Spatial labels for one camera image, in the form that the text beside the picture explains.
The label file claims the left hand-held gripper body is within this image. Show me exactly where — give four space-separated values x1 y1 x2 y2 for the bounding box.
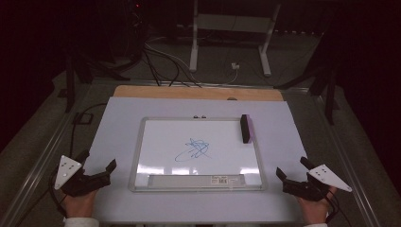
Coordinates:
53 154 112 199

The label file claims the person's right hand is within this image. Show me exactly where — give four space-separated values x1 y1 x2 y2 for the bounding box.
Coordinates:
295 185 339 226

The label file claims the dark computer tower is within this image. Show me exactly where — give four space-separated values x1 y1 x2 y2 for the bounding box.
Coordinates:
102 0 149 64

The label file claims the wooden table board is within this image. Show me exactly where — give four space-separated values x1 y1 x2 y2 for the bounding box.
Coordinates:
112 84 285 102

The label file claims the small framed whiteboard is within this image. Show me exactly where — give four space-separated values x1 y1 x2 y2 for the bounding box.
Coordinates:
128 116 268 193

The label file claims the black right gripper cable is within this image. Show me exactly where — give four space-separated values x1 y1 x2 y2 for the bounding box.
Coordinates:
324 188 352 225

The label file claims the person's left hand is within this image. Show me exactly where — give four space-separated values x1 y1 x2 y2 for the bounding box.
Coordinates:
61 188 99 219

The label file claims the bundle of black cables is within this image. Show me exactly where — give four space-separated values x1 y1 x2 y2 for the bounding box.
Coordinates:
141 46 203 89

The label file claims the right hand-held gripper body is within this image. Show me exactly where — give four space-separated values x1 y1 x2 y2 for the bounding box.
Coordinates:
282 164 354 202

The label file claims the black tripod stand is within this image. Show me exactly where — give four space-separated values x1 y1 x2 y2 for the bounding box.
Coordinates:
273 61 342 126
57 51 131 114

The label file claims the large white sheet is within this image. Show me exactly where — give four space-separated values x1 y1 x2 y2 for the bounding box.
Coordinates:
82 96 308 225

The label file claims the white metal stand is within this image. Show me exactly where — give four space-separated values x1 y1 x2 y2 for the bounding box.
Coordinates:
188 0 282 78

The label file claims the white cable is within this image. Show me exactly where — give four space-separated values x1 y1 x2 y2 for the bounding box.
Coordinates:
144 42 240 86

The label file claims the black and purple whiteboard eraser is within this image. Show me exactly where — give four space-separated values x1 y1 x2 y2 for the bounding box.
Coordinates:
239 113 255 145

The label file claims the metal frame rail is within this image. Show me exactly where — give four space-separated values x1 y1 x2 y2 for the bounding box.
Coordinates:
0 82 93 227
311 94 383 227

